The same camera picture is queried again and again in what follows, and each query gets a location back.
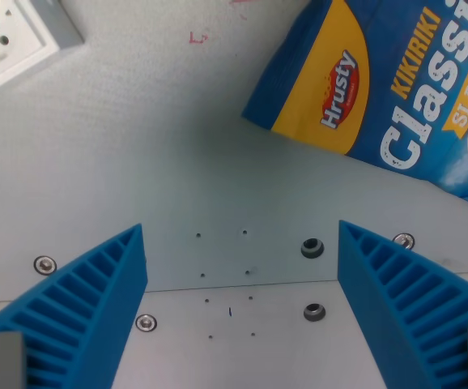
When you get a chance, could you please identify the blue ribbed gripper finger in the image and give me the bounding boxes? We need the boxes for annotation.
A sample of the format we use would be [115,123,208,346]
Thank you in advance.
[337,220,468,389]
[0,222,149,389]

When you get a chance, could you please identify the white wall socket grey housing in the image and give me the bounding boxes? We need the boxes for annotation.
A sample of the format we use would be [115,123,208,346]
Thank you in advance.
[0,0,85,100]

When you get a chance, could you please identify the blue yellow Hrusty peanut bag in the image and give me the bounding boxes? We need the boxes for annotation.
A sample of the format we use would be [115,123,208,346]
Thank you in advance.
[240,0,468,210]

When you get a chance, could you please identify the silver hex socket screw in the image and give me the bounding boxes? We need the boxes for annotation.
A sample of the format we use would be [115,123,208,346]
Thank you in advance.
[33,254,58,276]
[134,313,158,333]
[391,232,416,249]

